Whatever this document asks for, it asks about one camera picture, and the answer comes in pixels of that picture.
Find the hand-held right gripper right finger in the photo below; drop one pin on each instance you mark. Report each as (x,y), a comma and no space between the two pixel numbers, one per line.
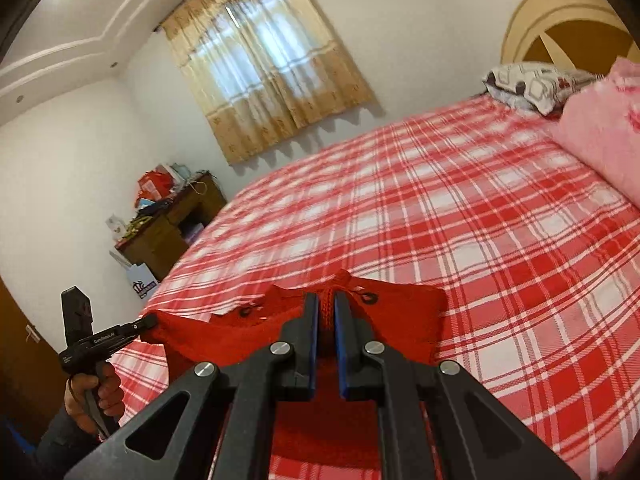
(341,350)

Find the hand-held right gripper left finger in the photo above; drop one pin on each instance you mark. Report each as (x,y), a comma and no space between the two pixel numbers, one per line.
(314,350)

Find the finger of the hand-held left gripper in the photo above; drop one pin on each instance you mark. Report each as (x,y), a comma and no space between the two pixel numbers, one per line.
(145,324)

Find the red knit embroidered sweater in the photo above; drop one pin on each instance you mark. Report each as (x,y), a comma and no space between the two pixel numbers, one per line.
(400,320)

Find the person's left forearm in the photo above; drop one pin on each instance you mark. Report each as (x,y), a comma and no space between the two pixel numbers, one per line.
(65,450)

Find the person's left hand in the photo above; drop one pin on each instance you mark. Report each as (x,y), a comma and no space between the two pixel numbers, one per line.
(111,395)

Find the white paper shopping bag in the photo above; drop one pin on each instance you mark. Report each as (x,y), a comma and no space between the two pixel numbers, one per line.
(142,285)

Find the brown wooden door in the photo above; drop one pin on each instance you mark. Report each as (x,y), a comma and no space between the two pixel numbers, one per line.
(25,370)

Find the brown wooden desk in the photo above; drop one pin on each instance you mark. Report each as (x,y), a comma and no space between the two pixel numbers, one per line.
(155,245)

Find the small white box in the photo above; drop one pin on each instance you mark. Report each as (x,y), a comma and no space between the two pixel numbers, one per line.
(115,227)

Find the dark cloth pile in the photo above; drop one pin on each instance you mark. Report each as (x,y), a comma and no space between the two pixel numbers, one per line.
(145,217)

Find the red gift bag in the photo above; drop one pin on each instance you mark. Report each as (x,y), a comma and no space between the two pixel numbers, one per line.
(152,185)

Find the light blue bag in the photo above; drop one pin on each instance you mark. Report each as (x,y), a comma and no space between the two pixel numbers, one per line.
(180,177)

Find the red plaid bed sheet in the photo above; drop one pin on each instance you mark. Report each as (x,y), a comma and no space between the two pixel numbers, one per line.
(450,210)

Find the beige patterned window curtain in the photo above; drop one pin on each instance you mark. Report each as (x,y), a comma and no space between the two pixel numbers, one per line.
(260,70)

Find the white patterned pillow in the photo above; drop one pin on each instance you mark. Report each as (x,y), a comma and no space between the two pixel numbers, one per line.
(525,82)

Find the pink floral quilt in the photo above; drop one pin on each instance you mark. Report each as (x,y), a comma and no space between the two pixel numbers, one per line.
(600,130)

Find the cream and brown headboard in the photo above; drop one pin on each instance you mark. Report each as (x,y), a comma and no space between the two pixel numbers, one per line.
(575,45)

